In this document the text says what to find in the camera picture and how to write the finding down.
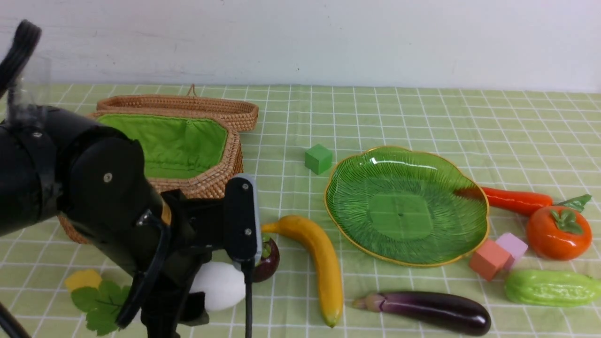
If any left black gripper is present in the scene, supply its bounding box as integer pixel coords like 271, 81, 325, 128
137, 189, 224, 338

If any dark purple mangosteen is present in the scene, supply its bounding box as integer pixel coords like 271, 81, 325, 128
253, 235, 280, 283

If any white radish with green leaves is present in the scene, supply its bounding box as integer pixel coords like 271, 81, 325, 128
69, 261, 246, 337

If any yellow banana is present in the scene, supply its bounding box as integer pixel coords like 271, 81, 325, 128
262, 215, 344, 328

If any purple eggplant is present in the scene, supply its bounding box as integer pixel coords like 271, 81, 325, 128
352, 291, 492, 337

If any orange red carrot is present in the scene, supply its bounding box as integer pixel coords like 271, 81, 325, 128
454, 187, 592, 216

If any green bitter gourd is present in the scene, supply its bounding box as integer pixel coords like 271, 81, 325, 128
504, 269, 601, 307

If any orange persimmon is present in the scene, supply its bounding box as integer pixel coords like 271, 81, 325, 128
525, 206, 593, 261

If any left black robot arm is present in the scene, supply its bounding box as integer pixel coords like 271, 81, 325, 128
1, 105, 223, 338

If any yellow foam block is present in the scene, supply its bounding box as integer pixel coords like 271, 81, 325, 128
64, 269, 102, 292

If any woven wicker basket green lining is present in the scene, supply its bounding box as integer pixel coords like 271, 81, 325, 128
88, 109, 243, 199

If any green foam cube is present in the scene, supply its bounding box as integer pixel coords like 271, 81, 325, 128
304, 144, 333, 175

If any woven wicker basket lid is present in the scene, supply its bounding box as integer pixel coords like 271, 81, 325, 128
96, 85, 259, 132

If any green leaf-shaped glass plate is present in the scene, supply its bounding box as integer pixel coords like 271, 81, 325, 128
324, 146, 490, 267

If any salmon pink foam cube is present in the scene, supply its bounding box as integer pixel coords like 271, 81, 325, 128
469, 239, 512, 281

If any lilac foam cube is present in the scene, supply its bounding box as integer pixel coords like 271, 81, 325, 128
495, 232, 528, 271

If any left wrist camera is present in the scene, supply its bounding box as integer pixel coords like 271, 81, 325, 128
223, 173, 262, 268

